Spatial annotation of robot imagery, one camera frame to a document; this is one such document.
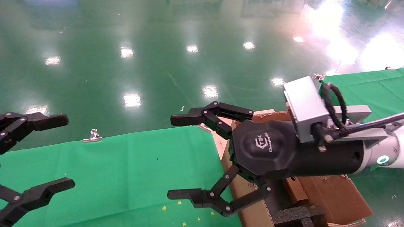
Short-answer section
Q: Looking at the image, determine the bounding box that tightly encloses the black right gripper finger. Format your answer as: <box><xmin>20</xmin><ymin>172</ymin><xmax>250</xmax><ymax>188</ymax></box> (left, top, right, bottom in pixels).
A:
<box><xmin>170</xmin><ymin>101</ymin><xmax>254</xmax><ymax>141</ymax></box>
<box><xmin>167</xmin><ymin>165</ymin><xmax>272</xmax><ymax>218</ymax></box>

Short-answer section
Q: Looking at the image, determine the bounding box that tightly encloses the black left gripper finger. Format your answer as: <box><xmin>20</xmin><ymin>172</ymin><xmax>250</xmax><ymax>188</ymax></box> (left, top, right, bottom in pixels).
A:
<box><xmin>0</xmin><ymin>112</ymin><xmax>69</xmax><ymax>155</ymax></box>
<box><xmin>0</xmin><ymin>177</ymin><xmax>75</xmax><ymax>227</ymax></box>

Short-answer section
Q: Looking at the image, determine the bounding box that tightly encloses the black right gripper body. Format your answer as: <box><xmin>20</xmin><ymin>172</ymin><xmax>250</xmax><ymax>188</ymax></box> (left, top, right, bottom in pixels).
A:
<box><xmin>230</xmin><ymin>120</ymin><xmax>364</xmax><ymax>185</ymax></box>

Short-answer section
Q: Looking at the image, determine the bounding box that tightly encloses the large open cardboard carton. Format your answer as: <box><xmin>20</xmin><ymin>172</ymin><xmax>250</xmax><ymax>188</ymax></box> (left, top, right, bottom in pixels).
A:
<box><xmin>220</xmin><ymin>109</ymin><xmax>373</xmax><ymax>227</ymax></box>

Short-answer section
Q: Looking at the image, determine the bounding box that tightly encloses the black foam insert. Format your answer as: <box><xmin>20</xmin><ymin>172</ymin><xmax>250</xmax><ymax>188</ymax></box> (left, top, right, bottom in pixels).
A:
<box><xmin>271</xmin><ymin>205</ymin><xmax>325</xmax><ymax>227</ymax></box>

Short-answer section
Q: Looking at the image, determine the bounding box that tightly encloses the green tablecloth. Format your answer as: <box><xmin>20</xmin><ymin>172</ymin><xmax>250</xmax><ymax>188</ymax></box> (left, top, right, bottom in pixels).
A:
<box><xmin>0</xmin><ymin>125</ymin><xmax>242</xmax><ymax>227</ymax></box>
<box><xmin>319</xmin><ymin>68</ymin><xmax>404</xmax><ymax>124</ymax></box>

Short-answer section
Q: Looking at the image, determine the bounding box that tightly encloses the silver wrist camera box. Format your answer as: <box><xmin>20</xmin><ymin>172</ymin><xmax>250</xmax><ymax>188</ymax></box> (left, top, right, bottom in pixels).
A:
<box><xmin>283</xmin><ymin>76</ymin><xmax>389</xmax><ymax>144</ymax></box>

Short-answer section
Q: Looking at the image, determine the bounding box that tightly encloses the black camera cable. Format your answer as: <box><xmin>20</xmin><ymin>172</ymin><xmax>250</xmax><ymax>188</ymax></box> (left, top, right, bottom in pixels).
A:
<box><xmin>311</xmin><ymin>83</ymin><xmax>404</xmax><ymax>152</ymax></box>

